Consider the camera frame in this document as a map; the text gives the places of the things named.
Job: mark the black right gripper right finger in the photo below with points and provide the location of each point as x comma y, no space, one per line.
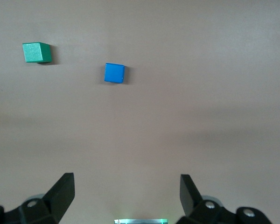
200,210

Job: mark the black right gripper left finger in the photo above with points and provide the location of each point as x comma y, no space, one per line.
53,203

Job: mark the blue wooden block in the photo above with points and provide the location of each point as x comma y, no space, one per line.
114,72

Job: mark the green wooden block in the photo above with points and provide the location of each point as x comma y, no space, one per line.
33,52

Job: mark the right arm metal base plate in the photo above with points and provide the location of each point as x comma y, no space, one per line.
141,221

